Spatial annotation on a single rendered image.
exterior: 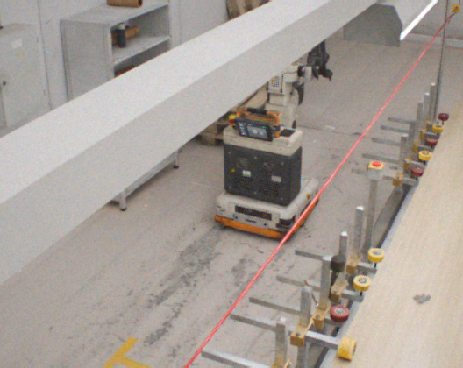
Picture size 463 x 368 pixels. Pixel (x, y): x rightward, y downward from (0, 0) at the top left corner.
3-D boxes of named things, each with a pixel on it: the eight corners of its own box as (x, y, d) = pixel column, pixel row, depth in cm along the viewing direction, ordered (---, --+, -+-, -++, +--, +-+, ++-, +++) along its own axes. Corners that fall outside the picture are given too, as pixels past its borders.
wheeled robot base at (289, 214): (289, 244, 476) (290, 215, 464) (212, 225, 501) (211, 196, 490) (320, 203, 529) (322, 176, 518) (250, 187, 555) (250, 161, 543)
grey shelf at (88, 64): (81, 200, 545) (59, 19, 473) (138, 159, 617) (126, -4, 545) (124, 211, 528) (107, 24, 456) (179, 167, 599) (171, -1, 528)
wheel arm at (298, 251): (294, 256, 329) (295, 249, 327) (296, 252, 332) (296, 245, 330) (377, 276, 313) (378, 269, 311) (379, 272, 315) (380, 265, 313)
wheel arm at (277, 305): (248, 303, 289) (248, 296, 287) (252, 300, 292) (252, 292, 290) (341, 329, 272) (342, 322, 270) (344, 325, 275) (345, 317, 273)
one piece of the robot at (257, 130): (279, 148, 457) (274, 126, 440) (234, 139, 471) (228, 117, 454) (285, 137, 463) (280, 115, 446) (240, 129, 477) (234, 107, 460)
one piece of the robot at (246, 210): (278, 223, 472) (279, 214, 468) (227, 212, 489) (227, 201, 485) (280, 222, 474) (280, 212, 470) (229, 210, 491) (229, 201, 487)
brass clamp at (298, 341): (288, 344, 250) (288, 334, 248) (301, 324, 261) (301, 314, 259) (302, 349, 248) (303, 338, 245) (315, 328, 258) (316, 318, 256)
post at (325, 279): (315, 345, 287) (322, 257, 265) (317, 340, 290) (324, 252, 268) (323, 347, 286) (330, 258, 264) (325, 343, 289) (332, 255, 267)
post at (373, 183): (361, 252, 346) (369, 178, 325) (364, 248, 350) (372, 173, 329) (369, 254, 344) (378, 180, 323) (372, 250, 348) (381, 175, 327)
